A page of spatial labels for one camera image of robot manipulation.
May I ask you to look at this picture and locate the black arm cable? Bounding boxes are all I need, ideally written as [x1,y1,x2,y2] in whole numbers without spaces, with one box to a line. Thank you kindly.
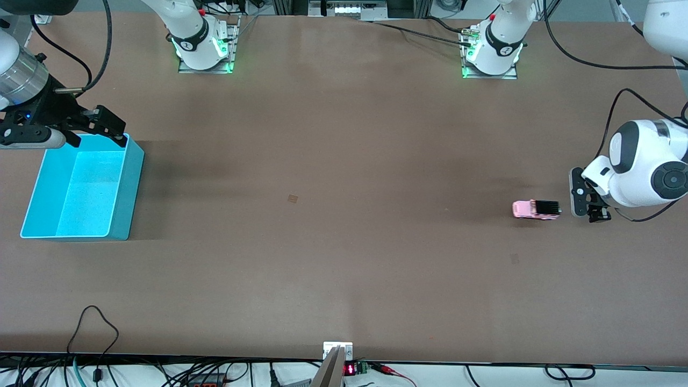
[543,0,688,222]
[30,0,111,97]

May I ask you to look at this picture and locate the thick black table cable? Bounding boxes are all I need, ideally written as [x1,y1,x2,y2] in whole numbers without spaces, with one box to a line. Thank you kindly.
[425,16,467,33]

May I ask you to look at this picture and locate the red clip leads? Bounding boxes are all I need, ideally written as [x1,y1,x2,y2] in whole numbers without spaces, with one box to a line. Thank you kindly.
[371,363,417,386]

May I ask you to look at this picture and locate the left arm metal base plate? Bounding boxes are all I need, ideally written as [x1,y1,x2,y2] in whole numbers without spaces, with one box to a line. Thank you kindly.
[461,27,518,80]

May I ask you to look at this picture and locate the grey metal bar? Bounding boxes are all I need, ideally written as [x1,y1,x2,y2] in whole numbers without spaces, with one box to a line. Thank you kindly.
[311,346,345,387]

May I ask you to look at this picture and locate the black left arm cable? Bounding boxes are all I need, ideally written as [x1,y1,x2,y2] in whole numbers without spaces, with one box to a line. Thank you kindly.
[543,0,688,222]

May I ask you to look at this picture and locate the black looped cable with ferrite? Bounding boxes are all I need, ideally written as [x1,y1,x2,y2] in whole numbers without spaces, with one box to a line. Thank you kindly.
[67,305,120,383]

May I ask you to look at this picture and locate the white lit device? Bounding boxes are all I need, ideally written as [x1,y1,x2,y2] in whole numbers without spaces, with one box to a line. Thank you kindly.
[309,0,388,21]

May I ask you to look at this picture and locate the aluminium frame post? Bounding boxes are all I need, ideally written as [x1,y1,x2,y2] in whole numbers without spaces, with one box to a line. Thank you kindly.
[274,0,310,17]

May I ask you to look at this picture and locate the thin black table cable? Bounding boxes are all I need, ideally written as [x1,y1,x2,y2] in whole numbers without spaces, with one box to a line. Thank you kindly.
[371,21,475,48]

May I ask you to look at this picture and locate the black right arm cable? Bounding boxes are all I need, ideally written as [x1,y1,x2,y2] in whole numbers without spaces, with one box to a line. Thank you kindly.
[30,0,111,97]

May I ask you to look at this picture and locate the cyan plastic bin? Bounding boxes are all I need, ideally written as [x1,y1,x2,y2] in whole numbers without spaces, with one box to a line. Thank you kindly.
[20,133,145,241]

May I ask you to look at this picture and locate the white bracket plate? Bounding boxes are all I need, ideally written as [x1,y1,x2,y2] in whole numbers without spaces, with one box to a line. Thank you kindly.
[323,342,353,361]

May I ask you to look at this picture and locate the black power adapter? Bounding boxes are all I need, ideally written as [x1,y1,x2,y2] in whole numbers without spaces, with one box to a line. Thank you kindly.
[185,372,226,387]

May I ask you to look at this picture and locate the black cable bundle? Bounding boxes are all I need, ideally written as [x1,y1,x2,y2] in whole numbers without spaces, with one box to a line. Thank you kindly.
[207,0,264,16]

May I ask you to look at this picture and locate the black coiled cable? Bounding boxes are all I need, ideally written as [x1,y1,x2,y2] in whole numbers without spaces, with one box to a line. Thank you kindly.
[544,364,596,381]

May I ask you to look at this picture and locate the pink jeep toy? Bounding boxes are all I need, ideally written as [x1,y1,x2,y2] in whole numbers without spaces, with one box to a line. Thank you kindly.
[512,199,562,221]

